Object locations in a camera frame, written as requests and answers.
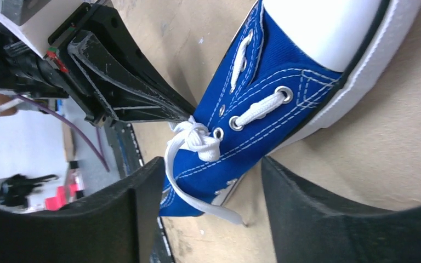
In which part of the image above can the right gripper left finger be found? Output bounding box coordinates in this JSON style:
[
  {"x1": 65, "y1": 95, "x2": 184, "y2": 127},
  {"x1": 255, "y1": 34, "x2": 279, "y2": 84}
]
[{"x1": 0, "y1": 157, "x2": 166, "y2": 263}]

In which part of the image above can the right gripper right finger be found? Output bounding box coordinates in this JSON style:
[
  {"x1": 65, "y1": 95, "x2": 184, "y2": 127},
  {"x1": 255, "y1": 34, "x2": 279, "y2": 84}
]
[{"x1": 261, "y1": 157, "x2": 421, "y2": 262}]

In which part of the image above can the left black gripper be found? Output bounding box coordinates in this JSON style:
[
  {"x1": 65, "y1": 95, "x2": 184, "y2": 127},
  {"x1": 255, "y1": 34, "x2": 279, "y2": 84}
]
[{"x1": 47, "y1": 2, "x2": 195, "y2": 126}]

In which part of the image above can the white shoelace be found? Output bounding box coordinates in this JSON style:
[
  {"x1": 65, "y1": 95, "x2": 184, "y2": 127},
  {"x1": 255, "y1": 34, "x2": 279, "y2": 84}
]
[{"x1": 164, "y1": 31, "x2": 291, "y2": 226}]

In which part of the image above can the blue canvas sneaker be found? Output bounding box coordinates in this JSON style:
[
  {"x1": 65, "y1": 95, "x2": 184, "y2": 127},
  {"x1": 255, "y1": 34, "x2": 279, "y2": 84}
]
[{"x1": 159, "y1": 1, "x2": 421, "y2": 224}]

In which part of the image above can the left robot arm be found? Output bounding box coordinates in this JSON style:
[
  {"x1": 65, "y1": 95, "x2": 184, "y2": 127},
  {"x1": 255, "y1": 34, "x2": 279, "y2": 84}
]
[{"x1": 0, "y1": 1, "x2": 194, "y2": 126}]

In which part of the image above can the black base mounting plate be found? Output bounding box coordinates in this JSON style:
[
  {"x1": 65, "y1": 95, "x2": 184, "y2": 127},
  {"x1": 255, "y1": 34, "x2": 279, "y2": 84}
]
[{"x1": 105, "y1": 122, "x2": 175, "y2": 262}]

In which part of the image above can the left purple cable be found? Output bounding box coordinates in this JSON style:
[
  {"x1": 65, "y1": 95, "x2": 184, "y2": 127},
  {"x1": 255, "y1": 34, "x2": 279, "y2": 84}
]
[{"x1": 14, "y1": 93, "x2": 111, "y2": 173}]

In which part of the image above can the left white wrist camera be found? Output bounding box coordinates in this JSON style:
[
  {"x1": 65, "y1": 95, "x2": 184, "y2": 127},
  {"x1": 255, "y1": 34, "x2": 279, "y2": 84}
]
[{"x1": 0, "y1": 0, "x2": 113, "y2": 59}]

